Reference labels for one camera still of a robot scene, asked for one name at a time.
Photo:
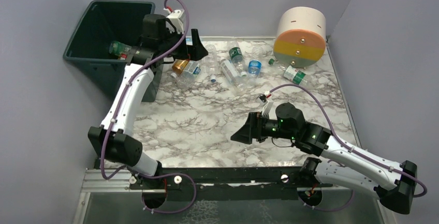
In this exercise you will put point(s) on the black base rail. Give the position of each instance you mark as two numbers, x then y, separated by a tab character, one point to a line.
187	193

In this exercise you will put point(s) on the white cylinder with coloured face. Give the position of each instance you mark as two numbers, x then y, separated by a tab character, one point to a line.
301	37

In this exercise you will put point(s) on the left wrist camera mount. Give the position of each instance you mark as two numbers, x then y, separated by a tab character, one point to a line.
177	17

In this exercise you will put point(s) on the amber bottle red label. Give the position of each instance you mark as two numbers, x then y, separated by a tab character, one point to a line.
178	66

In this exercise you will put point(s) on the clear bottle blue wrap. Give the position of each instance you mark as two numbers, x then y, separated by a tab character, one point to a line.
254	66

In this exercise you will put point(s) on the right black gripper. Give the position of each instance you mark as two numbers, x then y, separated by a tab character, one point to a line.
258	127

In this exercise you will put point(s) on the aluminium frame rail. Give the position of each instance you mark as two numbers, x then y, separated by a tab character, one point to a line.
103	181

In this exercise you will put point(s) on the clear bottle green white label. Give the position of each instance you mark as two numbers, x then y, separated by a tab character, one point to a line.
294	75

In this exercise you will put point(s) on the clear unlabelled bottle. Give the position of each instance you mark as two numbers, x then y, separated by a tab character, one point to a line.
211	63

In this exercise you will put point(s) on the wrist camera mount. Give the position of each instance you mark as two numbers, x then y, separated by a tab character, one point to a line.
177	17
265	101

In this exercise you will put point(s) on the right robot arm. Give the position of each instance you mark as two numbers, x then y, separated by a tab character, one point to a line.
333	161

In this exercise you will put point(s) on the green tea bottle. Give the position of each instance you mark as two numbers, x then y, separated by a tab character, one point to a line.
118	48

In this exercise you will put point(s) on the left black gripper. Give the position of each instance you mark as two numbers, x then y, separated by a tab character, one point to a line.
187	47

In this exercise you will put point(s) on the clear bottle grey blue label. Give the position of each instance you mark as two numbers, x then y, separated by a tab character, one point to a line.
189	75

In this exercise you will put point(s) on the clear bottle red cap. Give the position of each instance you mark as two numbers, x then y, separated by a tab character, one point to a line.
122	57

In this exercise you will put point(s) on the dark green plastic bin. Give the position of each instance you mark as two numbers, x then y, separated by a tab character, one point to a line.
102	23

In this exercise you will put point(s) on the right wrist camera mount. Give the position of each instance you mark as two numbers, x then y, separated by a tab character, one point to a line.
265	101

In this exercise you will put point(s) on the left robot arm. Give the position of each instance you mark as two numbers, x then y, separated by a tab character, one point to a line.
113	139

